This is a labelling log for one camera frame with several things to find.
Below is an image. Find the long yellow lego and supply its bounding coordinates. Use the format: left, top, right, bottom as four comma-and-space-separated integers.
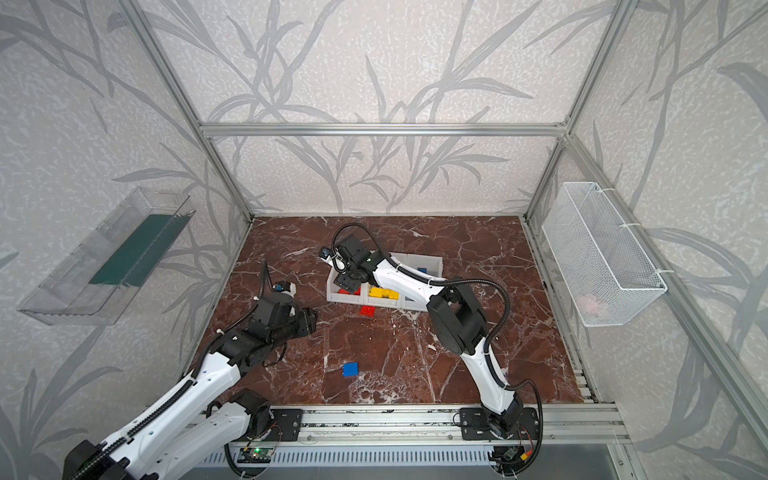
369, 287, 399, 300

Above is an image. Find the long red lego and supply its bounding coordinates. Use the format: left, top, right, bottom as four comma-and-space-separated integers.
338, 287, 362, 297

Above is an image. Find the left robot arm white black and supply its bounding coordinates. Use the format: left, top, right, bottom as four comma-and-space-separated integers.
63, 292, 318, 479

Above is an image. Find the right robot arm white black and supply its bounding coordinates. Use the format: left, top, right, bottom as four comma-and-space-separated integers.
319, 222, 544, 439

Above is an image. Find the white three-compartment sorting bin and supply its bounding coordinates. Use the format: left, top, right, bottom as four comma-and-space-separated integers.
326, 252, 443, 312

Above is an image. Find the left controller board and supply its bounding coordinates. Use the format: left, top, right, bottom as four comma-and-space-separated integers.
235, 446, 275, 465

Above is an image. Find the pink object in basket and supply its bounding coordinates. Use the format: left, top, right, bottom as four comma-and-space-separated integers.
580, 295, 604, 318

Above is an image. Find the right controller wiring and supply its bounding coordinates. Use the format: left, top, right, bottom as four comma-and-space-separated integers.
488, 443, 538, 464

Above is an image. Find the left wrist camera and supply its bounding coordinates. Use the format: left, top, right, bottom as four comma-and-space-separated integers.
272, 280, 297, 297

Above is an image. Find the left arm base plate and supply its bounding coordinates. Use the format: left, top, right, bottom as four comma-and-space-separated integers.
250, 408, 304, 442

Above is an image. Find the clear plastic wall tray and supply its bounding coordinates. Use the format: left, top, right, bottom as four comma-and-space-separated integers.
18, 187, 196, 326

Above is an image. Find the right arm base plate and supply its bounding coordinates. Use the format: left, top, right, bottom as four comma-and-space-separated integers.
456, 407, 541, 441

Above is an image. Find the white wire mesh basket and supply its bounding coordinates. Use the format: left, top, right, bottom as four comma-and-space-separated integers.
542, 182, 668, 327

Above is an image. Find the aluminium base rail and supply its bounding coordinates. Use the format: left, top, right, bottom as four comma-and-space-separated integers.
125, 403, 631, 448

